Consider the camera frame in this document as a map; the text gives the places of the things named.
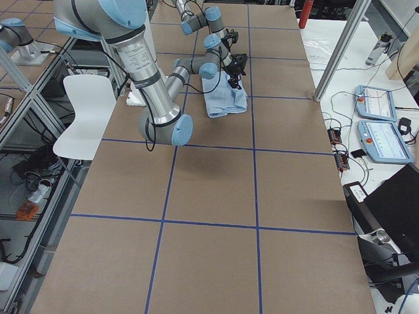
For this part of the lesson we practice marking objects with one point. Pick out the clear plastic bag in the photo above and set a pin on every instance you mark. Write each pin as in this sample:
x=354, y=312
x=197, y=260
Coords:
x=318, y=50

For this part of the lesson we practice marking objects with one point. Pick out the upper blue teach pendant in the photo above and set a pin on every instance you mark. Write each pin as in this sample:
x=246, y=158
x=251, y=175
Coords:
x=375, y=103

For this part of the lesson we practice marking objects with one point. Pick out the black smartphone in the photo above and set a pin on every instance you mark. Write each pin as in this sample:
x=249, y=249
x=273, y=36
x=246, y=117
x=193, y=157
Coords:
x=359, y=153

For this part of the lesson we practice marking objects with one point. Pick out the light blue button shirt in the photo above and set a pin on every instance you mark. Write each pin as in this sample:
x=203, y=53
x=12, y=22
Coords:
x=221, y=99

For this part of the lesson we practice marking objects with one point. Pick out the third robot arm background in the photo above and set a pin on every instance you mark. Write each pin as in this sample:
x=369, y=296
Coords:
x=15, y=36

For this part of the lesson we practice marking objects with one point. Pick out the aluminium frame post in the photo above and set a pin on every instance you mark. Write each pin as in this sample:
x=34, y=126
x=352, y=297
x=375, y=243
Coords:
x=343, y=42

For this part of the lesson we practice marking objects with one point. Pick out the white plastic chair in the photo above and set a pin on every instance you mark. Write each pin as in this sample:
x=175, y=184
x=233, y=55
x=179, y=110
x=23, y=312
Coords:
x=93, y=100

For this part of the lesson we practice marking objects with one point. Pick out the red cylinder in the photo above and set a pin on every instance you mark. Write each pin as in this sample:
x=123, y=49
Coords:
x=305, y=13

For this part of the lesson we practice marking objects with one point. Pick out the lower blue teach pendant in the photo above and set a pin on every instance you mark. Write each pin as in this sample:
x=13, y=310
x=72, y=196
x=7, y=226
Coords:
x=383, y=143

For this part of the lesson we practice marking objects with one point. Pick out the blue teach pendant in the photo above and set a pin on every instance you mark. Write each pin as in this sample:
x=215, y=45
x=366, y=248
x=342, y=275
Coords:
x=383, y=143
x=375, y=103

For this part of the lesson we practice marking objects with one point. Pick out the orange device under table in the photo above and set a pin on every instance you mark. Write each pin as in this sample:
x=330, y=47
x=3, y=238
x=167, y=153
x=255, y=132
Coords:
x=27, y=211

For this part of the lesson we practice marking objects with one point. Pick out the brown paper table cover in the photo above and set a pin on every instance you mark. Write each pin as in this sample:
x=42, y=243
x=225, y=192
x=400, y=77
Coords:
x=248, y=217

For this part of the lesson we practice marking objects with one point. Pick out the black box with label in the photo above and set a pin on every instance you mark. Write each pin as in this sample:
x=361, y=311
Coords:
x=356, y=196

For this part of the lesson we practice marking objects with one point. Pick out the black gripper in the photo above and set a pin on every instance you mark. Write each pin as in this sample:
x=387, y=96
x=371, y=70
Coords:
x=224, y=43
x=234, y=70

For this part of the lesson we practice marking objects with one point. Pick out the right orange usb hub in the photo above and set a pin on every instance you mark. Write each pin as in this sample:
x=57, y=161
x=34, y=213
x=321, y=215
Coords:
x=341, y=161

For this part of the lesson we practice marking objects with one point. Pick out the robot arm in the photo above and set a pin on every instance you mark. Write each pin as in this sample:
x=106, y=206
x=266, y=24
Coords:
x=210, y=17
x=122, y=25

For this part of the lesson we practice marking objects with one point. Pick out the black laptop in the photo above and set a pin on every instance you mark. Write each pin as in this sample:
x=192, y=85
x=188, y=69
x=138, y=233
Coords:
x=394, y=204

